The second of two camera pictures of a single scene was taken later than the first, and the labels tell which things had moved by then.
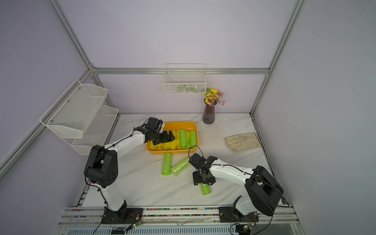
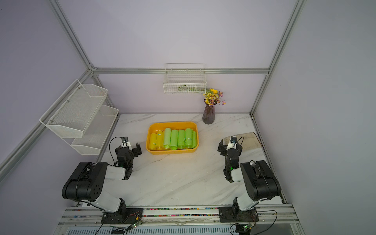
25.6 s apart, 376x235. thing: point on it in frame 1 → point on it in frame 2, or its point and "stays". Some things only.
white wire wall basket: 185,79 stays
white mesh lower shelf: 97,131 stays
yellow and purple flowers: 212,97 stays
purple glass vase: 208,117 stays
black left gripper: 165,138 → 136,152
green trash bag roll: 167,164 → 174,139
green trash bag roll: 183,140 stays
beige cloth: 242,141 stays
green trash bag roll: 205,189 → 194,140
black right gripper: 197,178 → 223,147
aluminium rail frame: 86,220 stays
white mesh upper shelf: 72,113 stays
